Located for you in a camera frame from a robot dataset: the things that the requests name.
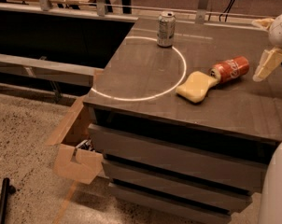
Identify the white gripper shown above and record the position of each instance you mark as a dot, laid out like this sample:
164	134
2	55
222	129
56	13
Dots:
271	58

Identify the red coke can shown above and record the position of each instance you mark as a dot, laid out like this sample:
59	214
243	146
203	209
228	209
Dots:
231	69

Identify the silver soda can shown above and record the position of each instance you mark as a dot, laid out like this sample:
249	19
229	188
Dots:
166	29

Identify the yellow sponge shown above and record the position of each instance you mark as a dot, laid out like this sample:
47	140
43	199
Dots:
196	86

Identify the grey top drawer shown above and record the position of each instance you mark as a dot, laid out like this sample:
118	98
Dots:
179	159

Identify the grey drawer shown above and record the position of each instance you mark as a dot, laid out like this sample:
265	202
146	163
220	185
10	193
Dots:
143	179
167	205
179	159

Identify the grey middle drawer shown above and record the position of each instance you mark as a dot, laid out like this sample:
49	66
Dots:
143	179

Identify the grey bottom drawer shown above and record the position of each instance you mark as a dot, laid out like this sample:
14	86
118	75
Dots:
167	205

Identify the open cardboard box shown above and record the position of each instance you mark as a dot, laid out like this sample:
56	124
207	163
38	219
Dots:
75	160

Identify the black pole on floor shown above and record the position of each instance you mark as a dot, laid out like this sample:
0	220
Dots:
7	189

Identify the metal railing frame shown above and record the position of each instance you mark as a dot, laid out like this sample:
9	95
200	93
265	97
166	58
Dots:
184	9

